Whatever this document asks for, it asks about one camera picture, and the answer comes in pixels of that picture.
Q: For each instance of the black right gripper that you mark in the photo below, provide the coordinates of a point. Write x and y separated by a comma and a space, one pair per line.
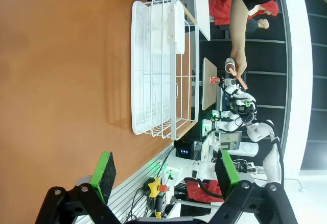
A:
241, 110

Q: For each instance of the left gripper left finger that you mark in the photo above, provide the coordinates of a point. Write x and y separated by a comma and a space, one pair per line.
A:
103, 173

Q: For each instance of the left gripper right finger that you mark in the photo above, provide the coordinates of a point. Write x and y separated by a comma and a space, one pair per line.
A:
230, 175

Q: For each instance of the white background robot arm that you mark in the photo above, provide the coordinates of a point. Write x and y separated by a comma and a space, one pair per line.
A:
240, 94

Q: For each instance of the person's bare forearm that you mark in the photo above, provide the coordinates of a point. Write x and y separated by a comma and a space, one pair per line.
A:
237, 27

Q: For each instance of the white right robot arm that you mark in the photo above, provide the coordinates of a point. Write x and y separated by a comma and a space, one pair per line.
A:
272, 165

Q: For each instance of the person's bare hand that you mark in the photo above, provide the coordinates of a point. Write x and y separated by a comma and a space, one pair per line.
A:
240, 62

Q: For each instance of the red cloth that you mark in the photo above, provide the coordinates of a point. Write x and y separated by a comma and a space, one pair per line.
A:
204, 190

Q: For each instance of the tablet screen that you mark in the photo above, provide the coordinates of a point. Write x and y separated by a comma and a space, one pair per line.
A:
231, 141

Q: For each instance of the grey slotted mounting plate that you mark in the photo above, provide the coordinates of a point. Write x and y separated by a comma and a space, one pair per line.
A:
143, 173

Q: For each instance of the wooden background table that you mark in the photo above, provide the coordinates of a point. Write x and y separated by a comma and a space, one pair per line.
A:
209, 86

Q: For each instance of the red paper cup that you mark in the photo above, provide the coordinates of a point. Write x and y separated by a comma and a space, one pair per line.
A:
214, 80

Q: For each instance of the yellow emergency stop button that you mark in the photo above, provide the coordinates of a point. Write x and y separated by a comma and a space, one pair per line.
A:
154, 187

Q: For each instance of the black box with blue lights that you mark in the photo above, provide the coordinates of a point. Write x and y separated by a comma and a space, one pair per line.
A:
184, 149

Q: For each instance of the yellow black screwdriver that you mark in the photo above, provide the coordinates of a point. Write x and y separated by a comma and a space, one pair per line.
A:
158, 207

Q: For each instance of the bystander in red clothing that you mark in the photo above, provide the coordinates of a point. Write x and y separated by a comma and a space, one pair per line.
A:
221, 9

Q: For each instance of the white background table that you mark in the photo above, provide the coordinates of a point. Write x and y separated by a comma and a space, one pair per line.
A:
203, 14

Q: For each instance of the white cutlery holder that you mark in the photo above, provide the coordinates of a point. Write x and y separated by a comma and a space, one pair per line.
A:
176, 22

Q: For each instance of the white plastic drain tray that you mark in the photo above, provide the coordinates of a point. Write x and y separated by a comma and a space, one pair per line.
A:
139, 68

